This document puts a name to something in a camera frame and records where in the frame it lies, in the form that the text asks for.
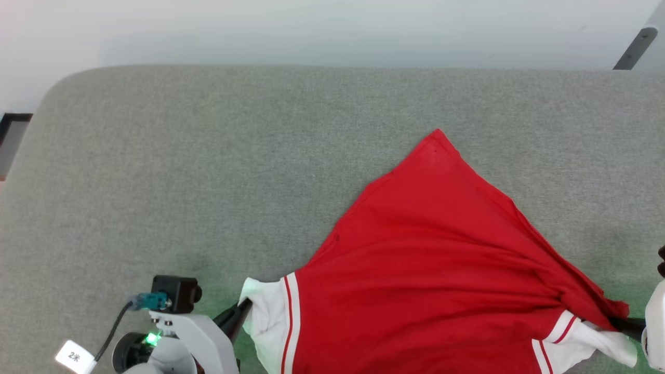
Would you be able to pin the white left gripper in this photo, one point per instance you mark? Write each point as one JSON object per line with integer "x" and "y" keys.
{"x": 205, "y": 343}

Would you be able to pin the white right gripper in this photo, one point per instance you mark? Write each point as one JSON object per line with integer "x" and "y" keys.
{"x": 655, "y": 332}

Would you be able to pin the red and white garment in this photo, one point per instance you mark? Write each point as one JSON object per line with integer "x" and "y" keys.
{"x": 441, "y": 270}

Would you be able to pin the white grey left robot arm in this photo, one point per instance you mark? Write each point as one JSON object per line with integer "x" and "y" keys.
{"x": 140, "y": 353}

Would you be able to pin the dark grey metal bar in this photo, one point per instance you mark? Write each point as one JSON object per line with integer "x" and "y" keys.
{"x": 635, "y": 49}

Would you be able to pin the black baseboard strip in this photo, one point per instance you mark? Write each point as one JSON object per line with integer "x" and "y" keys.
{"x": 15, "y": 118}

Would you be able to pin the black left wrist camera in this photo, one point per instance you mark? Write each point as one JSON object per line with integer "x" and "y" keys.
{"x": 176, "y": 293}

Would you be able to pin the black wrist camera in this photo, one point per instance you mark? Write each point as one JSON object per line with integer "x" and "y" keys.
{"x": 176, "y": 293}
{"x": 662, "y": 262}

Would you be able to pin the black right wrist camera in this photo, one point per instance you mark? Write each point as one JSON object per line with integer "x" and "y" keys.
{"x": 662, "y": 262}

